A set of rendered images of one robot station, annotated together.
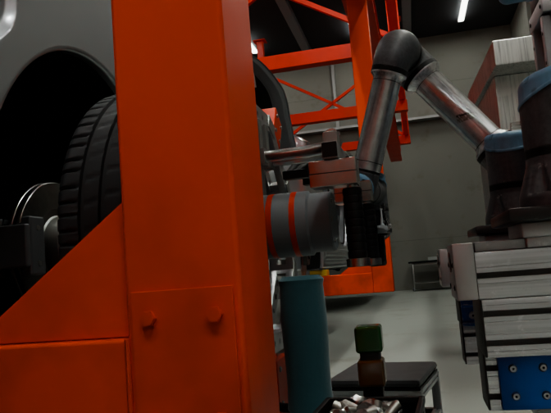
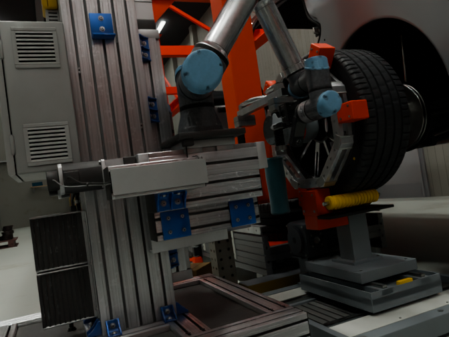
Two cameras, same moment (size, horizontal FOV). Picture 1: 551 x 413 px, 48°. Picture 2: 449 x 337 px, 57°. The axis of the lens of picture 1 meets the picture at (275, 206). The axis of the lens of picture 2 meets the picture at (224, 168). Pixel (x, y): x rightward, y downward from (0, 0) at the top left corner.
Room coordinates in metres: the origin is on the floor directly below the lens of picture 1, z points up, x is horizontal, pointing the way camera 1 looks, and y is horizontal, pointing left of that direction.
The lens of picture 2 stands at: (2.64, -1.32, 0.65)
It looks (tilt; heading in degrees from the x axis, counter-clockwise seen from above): 2 degrees up; 145
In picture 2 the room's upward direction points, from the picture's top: 8 degrees counter-clockwise
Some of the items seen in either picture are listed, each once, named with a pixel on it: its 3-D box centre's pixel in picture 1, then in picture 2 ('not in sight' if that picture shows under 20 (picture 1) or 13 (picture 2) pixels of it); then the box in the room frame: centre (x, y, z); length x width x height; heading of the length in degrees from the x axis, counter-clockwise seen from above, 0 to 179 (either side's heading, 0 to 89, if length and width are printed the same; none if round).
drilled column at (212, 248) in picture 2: not in sight; (223, 266); (0.74, -0.08, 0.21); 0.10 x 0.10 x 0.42; 77
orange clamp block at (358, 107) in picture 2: not in sight; (351, 111); (1.67, -0.02, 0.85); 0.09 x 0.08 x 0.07; 167
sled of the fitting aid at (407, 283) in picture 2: not in sight; (364, 281); (1.43, 0.21, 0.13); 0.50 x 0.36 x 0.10; 167
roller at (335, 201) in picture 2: not in sight; (351, 198); (1.50, 0.12, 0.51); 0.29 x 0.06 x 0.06; 77
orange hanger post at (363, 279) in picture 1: (338, 144); not in sight; (5.03, -0.56, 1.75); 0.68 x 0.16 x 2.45; 77
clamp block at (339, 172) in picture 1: (334, 173); (244, 121); (1.15, -0.11, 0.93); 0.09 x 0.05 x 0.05; 77
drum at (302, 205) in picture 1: (287, 224); (290, 128); (1.34, -0.02, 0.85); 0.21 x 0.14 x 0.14; 77
